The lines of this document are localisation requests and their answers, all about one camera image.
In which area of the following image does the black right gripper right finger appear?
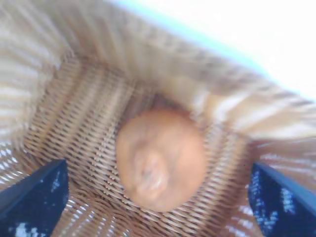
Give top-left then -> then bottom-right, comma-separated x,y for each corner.
246,162 -> 316,237

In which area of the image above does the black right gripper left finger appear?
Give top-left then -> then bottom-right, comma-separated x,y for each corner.
0,159 -> 70,237

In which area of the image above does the orange fruit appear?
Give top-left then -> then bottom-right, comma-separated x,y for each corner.
115,108 -> 207,213

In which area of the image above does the woven wicker basket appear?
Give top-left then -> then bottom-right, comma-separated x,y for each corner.
0,0 -> 316,237

